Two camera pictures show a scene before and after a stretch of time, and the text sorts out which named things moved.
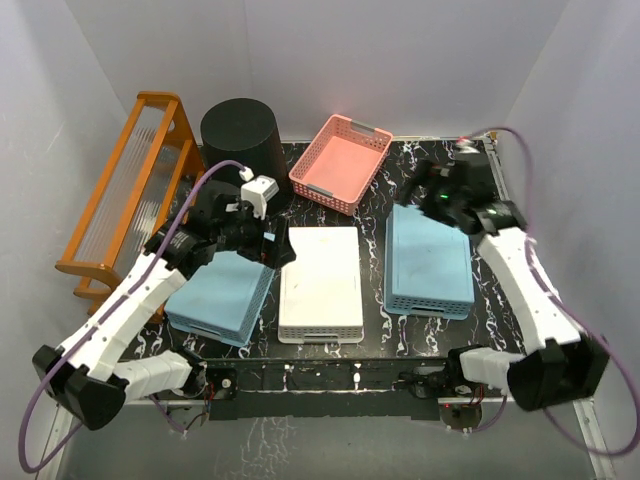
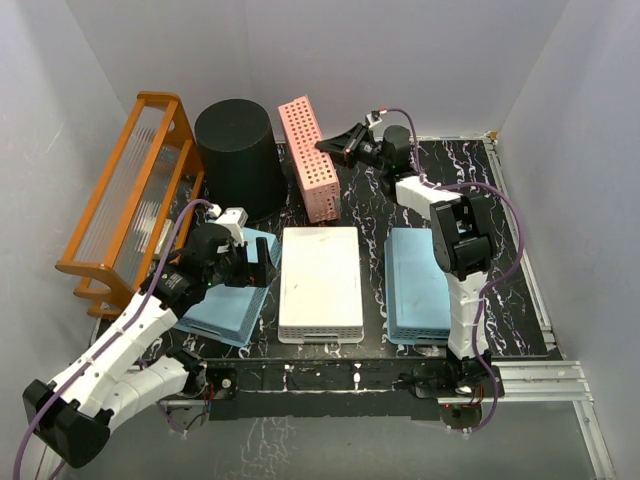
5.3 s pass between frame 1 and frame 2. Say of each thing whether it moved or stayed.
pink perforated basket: moved
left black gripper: moved
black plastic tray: stayed
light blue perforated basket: stayed
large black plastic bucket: stayed
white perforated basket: stayed
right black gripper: moved
